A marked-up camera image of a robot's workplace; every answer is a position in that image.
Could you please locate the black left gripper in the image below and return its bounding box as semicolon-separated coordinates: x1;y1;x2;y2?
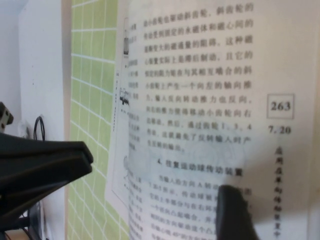
0;101;95;230

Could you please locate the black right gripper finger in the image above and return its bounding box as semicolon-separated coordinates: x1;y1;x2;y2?
214;184;262;240

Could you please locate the hardcover technical book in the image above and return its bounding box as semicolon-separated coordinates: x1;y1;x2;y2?
104;0;320;240

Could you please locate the green white checkered tablecloth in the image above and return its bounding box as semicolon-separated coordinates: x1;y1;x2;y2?
66;0;131;240

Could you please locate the short black looped cable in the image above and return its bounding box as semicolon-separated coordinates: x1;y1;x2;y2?
33;114;46;141

